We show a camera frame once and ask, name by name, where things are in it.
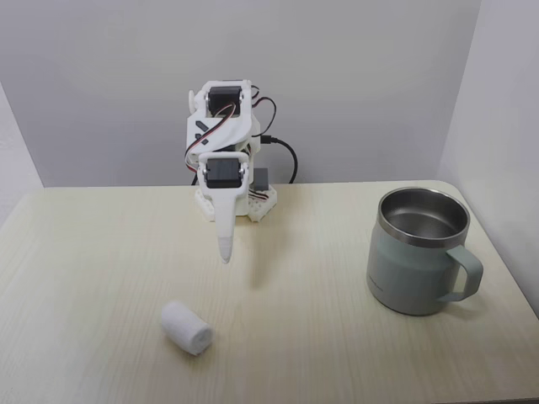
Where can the pale green steel mug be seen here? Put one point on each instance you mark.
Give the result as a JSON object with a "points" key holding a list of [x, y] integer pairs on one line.
{"points": [[404, 273]]}

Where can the white rolled gauze dressing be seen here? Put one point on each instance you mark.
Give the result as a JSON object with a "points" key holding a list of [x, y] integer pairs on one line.
{"points": [[185, 330]]}

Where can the grey clamp block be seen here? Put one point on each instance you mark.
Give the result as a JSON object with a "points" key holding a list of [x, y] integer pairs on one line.
{"points": [[262, 179]]}

